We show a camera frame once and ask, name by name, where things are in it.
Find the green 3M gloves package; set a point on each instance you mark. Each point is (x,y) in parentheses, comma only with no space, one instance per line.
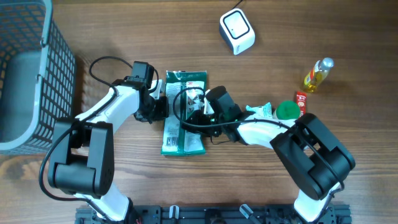
(184,92)

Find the grey plastic mesh basket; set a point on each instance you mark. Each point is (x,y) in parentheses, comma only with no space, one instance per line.
(38,76)

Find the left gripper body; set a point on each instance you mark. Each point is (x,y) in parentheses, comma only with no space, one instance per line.
(152,108)

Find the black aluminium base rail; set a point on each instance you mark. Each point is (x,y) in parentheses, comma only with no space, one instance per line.
(279,213)

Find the yellow oil bottle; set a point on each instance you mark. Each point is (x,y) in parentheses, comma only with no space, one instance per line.
(318,73)

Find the mint green wipes packet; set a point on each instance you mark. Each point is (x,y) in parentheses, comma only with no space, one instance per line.
(264,110)

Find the red snack stick packet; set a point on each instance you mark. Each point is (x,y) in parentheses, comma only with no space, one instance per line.
(301,101)

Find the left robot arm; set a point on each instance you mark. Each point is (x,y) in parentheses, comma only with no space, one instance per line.
(80,164)

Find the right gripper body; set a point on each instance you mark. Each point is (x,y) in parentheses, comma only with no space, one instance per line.
(201,119)

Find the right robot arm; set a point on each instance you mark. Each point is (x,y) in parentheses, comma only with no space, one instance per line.
(316,160)

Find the green white can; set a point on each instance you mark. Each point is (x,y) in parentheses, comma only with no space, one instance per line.
(287,110)

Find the white barcode scanner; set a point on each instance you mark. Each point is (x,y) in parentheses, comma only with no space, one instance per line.
(236,31)

